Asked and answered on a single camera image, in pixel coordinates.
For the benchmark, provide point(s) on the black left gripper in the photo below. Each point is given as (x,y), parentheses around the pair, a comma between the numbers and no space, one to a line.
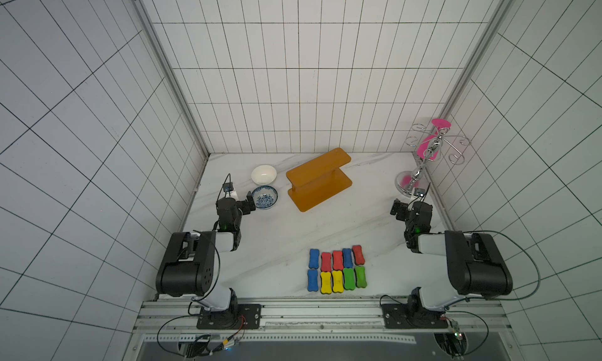
(244,204)

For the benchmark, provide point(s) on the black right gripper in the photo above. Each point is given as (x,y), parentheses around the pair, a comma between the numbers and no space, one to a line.
(401,210)

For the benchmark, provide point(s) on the red eraser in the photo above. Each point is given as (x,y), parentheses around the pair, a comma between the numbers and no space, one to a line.
(326,262)
(359,258)
(337,260)

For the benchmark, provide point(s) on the green eraser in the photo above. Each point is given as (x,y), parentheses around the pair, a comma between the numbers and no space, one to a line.
(361,279)
(349,279)

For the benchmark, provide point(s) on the wooden two-tier shelf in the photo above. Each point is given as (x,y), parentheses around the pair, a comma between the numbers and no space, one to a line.
(319,179)

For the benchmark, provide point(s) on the yellow eraser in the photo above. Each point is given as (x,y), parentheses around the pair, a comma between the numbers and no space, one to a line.
(326,283)
(337,281)

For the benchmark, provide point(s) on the blue eraser top shelf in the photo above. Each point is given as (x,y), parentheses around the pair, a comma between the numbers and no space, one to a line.
(313,280)

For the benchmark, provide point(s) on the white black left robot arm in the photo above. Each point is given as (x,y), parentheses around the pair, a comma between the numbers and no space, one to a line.
(191,265)

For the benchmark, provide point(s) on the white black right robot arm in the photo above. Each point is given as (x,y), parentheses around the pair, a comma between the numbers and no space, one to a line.
(474,269)

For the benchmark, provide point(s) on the blue patterned ceramic bowl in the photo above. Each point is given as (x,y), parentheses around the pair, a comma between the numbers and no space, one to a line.
(264,197)

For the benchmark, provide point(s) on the white ceramic bowl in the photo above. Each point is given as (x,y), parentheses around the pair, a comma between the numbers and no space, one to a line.
(264,175)

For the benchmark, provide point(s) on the chrome pink cup stand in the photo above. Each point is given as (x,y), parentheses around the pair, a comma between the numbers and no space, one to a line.
(427,148)

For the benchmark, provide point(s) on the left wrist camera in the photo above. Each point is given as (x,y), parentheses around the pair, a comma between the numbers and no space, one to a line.
(228,189)

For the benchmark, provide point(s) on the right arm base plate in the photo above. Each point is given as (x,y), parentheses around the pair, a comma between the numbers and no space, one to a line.
(400,317)

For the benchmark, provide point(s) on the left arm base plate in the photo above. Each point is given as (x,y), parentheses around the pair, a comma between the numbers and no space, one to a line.
(244,316)

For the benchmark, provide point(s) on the aluminium mounting rail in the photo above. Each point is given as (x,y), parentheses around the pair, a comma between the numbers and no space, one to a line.
(313,319)

